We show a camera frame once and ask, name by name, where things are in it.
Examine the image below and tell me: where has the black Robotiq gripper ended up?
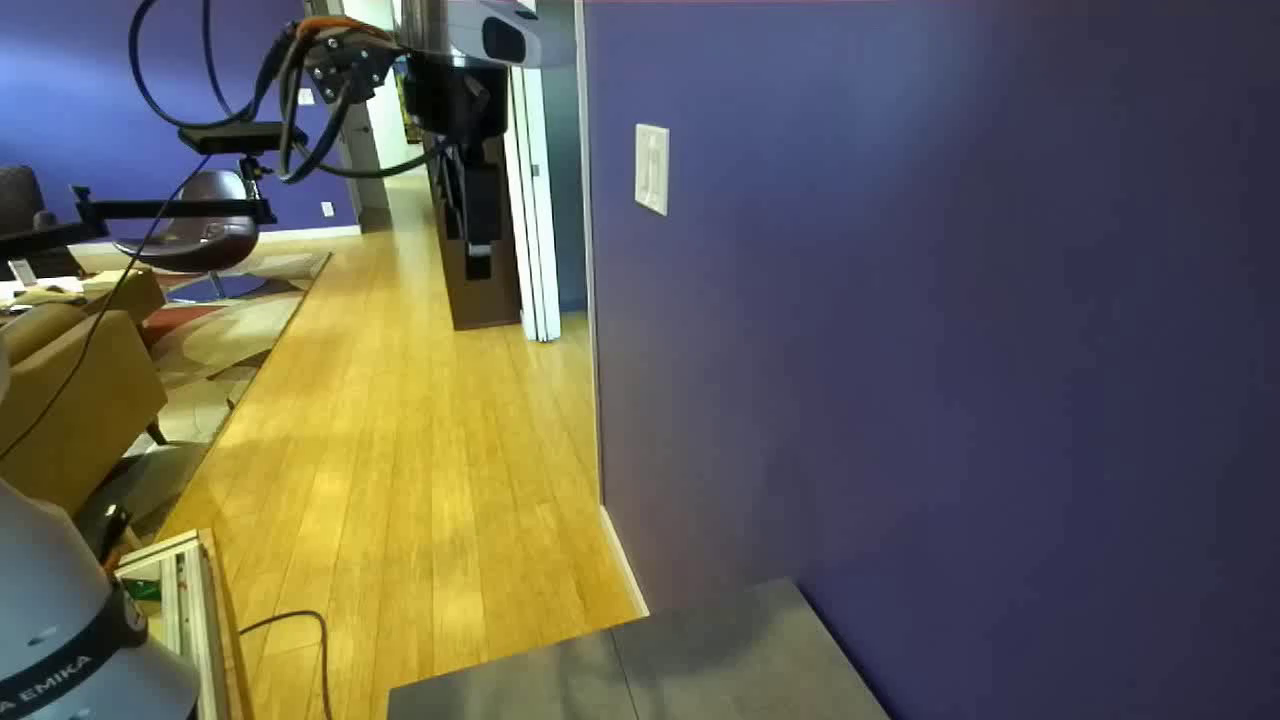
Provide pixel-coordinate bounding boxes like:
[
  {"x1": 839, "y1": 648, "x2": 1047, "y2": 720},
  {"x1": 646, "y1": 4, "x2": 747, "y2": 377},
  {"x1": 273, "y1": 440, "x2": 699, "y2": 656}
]
[{"x1": 404, "y1": 53, "x2": 514, "y2": 288}]

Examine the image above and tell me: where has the black shell chair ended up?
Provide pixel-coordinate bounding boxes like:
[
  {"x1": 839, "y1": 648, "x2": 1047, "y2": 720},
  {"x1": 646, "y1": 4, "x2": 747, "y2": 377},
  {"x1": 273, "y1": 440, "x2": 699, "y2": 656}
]
[
  {"x1": 0, "y1": 164, "x2": 51, "y2": 263},
  {"x1": 130, "y1": 164, "x2": 266, "y2": 280}
]

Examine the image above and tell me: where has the patterned floor rug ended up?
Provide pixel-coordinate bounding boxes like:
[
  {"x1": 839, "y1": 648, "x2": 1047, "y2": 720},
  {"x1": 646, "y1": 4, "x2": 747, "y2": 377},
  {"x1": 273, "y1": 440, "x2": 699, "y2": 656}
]
[{"x1": 77, "y1": 245, "x2": 336, "y2": 534}]

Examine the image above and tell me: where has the white baseboard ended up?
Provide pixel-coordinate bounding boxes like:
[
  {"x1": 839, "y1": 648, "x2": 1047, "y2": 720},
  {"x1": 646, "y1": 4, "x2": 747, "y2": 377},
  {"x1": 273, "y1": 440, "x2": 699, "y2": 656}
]
[{"x1": 595, "y1": 500, "x2": 658, "y2": 621}]

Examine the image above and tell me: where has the cardboard box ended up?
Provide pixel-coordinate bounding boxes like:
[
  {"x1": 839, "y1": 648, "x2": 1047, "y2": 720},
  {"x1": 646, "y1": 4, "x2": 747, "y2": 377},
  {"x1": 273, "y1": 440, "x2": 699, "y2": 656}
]
[{"x1": 0, "y1": 299, "x2": 172, "y2": 520}]

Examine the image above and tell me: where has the white double switch wall plate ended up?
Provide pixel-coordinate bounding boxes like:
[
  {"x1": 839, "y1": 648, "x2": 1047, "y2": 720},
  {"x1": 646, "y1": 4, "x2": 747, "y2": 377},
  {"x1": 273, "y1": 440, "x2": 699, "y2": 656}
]
[{"x1": 634, "y1": 118, "x2": 675, "y2": 220}]

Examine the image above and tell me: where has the black stereo camera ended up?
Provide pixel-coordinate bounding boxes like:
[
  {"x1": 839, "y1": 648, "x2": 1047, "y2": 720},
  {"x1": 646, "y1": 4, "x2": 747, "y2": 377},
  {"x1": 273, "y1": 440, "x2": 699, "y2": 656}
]
[{"x1": 176, "y1": 114, "x2": 311, "y2": 154}]

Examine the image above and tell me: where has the thin black camera cable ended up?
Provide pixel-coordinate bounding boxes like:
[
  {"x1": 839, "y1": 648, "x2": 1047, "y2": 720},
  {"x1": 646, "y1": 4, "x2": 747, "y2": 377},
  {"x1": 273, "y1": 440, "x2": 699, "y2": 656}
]
[{"x1": 0, "y1": 148, "x2": 217, "y2": 462}]

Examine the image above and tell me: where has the black floor cable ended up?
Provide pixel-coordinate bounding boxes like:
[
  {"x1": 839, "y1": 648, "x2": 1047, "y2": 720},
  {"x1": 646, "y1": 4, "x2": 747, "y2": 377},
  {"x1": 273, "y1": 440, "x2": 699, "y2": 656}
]
[{"x1": 238, "y1": 604, "x2": 336, "y2": 720}]

